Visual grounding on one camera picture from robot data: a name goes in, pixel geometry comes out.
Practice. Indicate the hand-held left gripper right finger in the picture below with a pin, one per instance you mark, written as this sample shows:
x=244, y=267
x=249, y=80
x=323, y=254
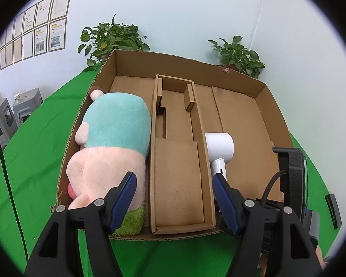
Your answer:
x=226, y=205

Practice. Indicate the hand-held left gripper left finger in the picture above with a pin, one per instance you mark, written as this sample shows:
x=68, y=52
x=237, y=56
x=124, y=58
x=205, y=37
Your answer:
x=122, y=205

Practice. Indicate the white hair dryer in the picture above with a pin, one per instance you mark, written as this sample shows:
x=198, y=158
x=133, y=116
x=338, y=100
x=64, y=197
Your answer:
x=219, y=145

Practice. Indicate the small cardboard insert box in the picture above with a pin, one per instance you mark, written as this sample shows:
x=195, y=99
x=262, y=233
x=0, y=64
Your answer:
x=176, y=173

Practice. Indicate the large cardboard box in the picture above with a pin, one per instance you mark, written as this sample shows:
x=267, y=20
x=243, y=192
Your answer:
x=242, y=127

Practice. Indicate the teal and pink plush toy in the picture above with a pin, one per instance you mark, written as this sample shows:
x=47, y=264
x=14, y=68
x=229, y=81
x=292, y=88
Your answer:
x=115, y=127

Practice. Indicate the black rectangular device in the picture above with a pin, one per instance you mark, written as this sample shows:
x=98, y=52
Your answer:
x=334, y=210

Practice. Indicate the green tablecloth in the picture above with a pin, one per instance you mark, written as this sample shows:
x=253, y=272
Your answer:
x=37, y=155

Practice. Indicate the small potted green plant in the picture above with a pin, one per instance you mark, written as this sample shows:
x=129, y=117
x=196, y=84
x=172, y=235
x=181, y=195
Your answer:
x=236, y=56

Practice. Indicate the grey plastic stool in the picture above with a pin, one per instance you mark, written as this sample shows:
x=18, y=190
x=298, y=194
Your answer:
x=1, y=121
x=28, y=106

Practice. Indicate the white paper cup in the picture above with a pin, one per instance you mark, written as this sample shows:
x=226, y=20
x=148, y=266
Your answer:
x=17, y=98

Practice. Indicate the large potted green plant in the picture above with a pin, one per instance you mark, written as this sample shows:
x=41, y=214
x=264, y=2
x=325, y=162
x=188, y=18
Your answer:
x=112, y=39

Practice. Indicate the group of framed wall certificates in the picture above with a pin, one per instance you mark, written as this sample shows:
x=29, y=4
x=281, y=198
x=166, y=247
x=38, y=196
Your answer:
x=43, y=26

